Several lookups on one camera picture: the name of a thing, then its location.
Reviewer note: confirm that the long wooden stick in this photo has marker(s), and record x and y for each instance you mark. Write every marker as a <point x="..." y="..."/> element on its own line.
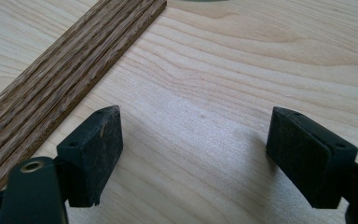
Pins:
<point x="74" y="97"/>
<point x="74" y="33"/>
<point x="74" y="76"/>
<point x="74" y="54"/>

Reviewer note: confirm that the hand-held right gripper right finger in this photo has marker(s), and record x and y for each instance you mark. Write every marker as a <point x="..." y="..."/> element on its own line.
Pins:
<point x="304" y="161"/>

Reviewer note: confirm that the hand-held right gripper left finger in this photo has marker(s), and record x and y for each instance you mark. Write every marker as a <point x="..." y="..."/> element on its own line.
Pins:
<point x="93" y="155"/>

